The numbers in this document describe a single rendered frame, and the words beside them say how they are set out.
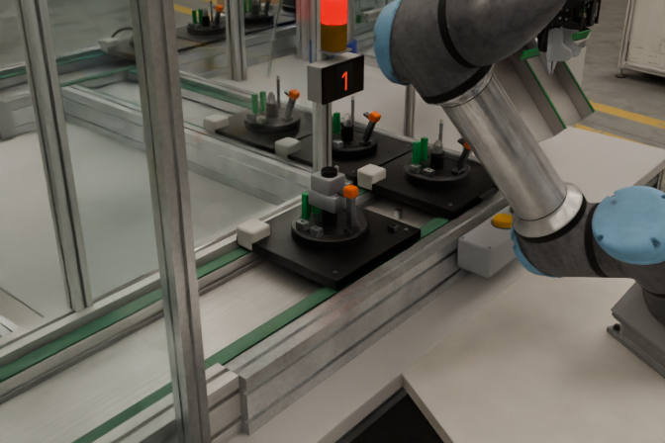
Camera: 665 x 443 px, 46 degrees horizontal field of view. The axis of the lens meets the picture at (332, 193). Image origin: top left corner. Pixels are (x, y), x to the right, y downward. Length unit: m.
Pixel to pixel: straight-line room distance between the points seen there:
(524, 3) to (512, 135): 0.22
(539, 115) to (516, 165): 0.74
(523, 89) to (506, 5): 0.93
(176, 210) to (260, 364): 0.35
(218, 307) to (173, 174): 0.53
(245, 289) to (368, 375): 0.27
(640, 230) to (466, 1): 0.42
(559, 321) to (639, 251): 0.32
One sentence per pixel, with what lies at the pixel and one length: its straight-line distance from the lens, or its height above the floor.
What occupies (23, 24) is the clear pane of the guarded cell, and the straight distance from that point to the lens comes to 0.72.
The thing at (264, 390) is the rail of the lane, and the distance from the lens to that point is 1.15.
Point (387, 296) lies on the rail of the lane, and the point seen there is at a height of 0.93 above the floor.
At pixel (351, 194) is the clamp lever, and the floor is 1.07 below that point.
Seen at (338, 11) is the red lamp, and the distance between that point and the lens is 1.46.
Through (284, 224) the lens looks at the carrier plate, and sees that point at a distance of 1.46.
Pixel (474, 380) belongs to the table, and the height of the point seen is 0.86.
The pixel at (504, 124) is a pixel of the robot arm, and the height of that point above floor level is 1.27.
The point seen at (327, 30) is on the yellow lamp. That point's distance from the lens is 1.47.
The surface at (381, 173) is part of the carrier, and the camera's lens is 1.64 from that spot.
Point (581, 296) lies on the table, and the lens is 1.52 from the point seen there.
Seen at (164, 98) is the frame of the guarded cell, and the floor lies 1.40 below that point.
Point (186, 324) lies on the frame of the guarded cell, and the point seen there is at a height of 1.13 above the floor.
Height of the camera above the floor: 1.65
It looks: 25 degrees down
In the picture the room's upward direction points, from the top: straight up
